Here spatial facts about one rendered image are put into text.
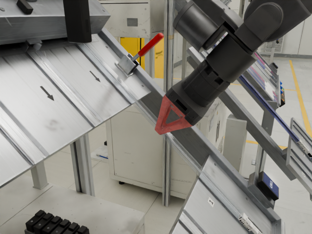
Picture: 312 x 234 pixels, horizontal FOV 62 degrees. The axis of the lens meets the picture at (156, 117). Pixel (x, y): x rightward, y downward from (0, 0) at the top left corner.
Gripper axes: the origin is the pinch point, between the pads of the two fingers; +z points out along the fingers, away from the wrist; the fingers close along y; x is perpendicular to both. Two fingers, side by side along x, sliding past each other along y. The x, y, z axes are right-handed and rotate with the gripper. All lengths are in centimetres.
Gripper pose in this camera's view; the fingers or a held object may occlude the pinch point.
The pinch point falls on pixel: (161, 127)
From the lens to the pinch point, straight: 47.2
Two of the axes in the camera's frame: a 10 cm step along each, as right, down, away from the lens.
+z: -5.9, 6.3, 5.0
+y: -3.9, 3.2, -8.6
